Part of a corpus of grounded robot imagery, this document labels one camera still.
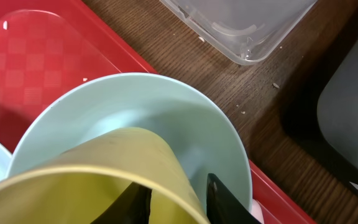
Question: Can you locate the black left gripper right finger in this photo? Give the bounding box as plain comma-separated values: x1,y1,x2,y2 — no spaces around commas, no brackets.
206,173,260,224

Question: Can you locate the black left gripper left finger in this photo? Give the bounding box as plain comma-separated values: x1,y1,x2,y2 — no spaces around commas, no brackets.
91,182,152,224

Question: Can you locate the yellow plastic cup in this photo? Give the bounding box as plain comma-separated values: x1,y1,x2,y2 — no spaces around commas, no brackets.
0,128,208,223

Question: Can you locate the light blue bowl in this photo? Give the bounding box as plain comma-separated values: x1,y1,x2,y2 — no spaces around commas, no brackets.
7,72,252,209

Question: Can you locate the black plastic bin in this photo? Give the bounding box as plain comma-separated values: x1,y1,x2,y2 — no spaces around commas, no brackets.
282,15,358,196

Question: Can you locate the clear plastic bin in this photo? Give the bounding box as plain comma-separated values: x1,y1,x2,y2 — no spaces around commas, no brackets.
161,0,316,65

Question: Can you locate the red plastic tray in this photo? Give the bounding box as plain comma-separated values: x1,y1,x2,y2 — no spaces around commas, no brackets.
0,1,310,223

